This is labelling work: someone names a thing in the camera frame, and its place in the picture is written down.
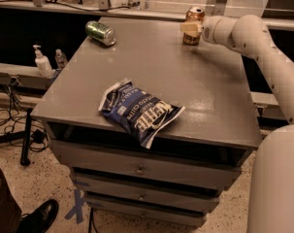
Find blue tape cross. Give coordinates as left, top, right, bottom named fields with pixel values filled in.
left=64, top=188, right=89, bottom=224

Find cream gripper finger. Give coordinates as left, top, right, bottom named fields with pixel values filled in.
left=180, top=21, right=202, bottom=37

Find white pump bottle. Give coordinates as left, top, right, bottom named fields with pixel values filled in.
left=33, top=45, right=52, bottom=78

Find black leather shoe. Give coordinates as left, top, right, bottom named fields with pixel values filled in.
left=16, top=199, right=59, bottom=233

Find blue potato chip bag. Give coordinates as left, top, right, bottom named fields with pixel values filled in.
left=98, top=80, right=185, bottom=149

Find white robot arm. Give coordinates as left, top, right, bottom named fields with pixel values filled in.
left=180, top=15, right=294, bottom=233

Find small bottle on ledge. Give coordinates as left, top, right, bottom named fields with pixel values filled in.
left=144, top=0, right=149, bottom=10

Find black stand leg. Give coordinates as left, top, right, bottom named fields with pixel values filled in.
left=20, top=108, right=32, bottom=166

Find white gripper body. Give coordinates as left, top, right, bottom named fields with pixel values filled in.
left=202, top=16, right=237, bottom=49

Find black floor cables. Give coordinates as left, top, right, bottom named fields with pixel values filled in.
left=0, top=76, right=50, bottom=153

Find green soda can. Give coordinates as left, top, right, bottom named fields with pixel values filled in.
left=85, top=20, right=116, bottom=47

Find brown trouser leg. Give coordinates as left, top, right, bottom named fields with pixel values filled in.
left=0, top=168, right=21, bottom=233

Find orange soda can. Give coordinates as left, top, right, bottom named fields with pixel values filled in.
left=181, top=7, right=205, bottom=46

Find grey drawer cabinet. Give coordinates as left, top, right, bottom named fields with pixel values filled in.
left=33, top=17, right=262, bottom=226

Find clear plastic bottle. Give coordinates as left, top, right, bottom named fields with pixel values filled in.
left=55, top=49, right=68, bottom=70

